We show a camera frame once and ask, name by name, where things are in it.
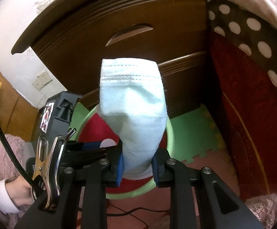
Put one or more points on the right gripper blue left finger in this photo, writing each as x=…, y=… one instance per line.
x=112, y=166

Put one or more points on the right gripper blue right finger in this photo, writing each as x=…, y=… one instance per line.
x=168, y=171

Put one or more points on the white face mask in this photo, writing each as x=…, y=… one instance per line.
x=132, y=103

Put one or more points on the pink sleeve forearm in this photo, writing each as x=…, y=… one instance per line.
x=7, y=206

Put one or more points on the person left hand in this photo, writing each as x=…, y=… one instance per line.
x=19, y=192

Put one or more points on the red bin with green rim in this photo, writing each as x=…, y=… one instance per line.
x=128, y=171

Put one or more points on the green foam floor mat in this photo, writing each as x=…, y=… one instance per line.
x=192, y=137

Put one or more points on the red bed skirt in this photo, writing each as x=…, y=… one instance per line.
x=250, y=102

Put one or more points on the dark wooden nightstand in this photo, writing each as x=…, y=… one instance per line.
x=72, y=37

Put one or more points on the brown polka dot bedsheet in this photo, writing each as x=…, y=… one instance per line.
x=247, y=32

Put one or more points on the white wall socket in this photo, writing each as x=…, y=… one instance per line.
x=42, y=80

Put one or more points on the metal spring clamp right camera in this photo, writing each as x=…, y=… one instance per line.
x=47, y=167

